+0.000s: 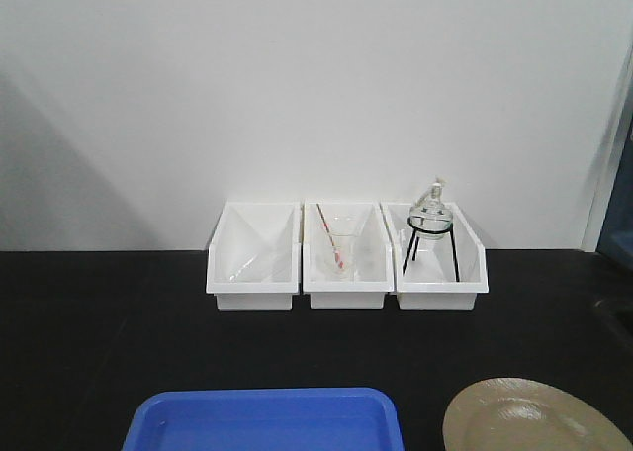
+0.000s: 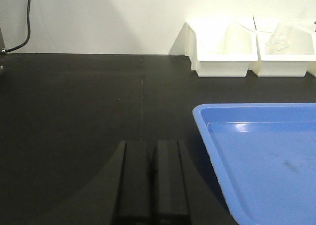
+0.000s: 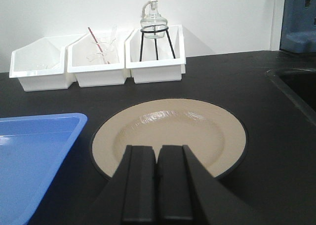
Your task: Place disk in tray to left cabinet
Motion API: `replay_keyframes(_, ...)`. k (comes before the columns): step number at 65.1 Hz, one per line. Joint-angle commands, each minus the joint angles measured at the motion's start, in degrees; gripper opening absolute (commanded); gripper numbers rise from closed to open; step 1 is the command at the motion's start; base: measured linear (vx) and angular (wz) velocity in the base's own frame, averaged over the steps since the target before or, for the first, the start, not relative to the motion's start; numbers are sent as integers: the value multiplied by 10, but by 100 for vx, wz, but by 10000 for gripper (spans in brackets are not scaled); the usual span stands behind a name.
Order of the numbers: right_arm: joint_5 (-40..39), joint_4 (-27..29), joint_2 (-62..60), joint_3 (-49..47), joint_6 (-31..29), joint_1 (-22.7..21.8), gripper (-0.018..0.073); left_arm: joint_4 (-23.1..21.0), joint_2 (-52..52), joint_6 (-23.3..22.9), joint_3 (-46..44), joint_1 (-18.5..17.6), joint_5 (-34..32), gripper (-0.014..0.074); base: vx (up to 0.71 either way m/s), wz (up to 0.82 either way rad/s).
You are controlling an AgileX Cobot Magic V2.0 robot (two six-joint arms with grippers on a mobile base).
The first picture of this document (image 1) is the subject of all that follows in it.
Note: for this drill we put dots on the black wire tripod stand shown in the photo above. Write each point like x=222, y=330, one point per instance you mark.
x=413, y=245

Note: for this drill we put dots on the left white storage bin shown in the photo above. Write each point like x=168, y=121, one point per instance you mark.
x=254, y=257

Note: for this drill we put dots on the blue plastic tray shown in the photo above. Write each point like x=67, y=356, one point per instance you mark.
x=267, y=419

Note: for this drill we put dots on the middle white storage bin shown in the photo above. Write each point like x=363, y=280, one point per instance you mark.
x=373, y=273

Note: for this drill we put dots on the beige plate with black rim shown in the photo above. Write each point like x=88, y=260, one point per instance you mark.
x=521, y=414

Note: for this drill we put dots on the right white storage bin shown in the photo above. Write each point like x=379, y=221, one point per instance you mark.
x=429, y=282

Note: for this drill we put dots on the white storage bin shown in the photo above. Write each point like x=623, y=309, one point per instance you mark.
x=373, y=273
x=429, y=282
x=254, y=257

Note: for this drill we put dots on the glass alcohol lamp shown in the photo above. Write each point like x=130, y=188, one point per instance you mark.
x=430, y=215

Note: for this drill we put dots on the red glass stirring rod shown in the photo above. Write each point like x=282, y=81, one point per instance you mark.
x=335, y=250

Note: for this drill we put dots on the clear glass beaker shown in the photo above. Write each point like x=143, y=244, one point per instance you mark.
x=345, y=235

